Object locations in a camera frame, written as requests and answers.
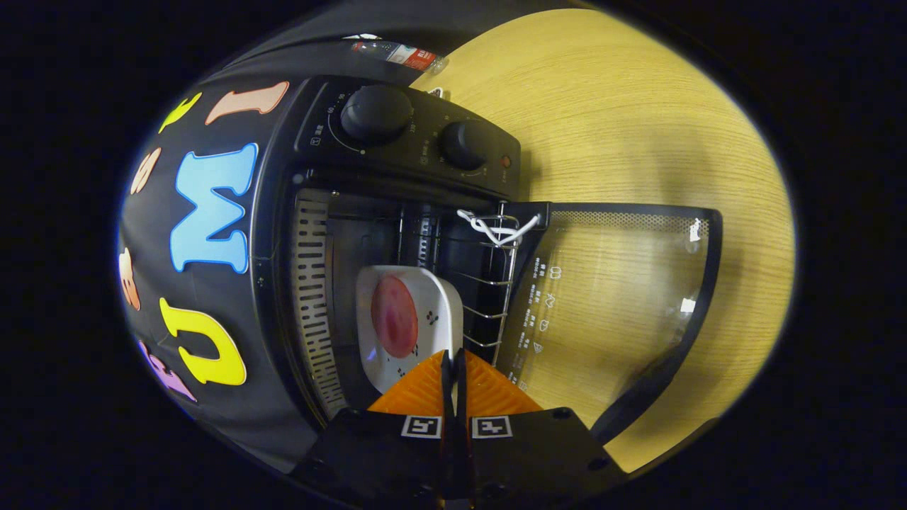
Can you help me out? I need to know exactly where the black toaster oven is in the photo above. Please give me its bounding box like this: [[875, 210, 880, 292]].
[[252, 74, 723, 447]]

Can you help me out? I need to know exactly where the white food tray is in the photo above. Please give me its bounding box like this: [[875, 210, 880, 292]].
[[354, 265, 465, 395]]

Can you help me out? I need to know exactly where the metal oven wire rack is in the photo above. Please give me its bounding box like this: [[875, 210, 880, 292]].
[[397, 202, 522, 348]]

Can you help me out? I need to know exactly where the pink ham slice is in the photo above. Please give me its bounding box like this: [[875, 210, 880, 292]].
[[371, 276, 419, 359]]

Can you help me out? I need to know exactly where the white string tie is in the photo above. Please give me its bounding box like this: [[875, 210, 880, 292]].
[[457, 209, 541, 247]]

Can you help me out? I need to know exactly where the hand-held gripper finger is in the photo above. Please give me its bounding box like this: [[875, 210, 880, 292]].
[[453, 347, 628, 505], [291, 349, 454, 507]]

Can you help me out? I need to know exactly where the red label water bottle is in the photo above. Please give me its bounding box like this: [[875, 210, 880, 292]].
[[351, 40, 449, 76]]

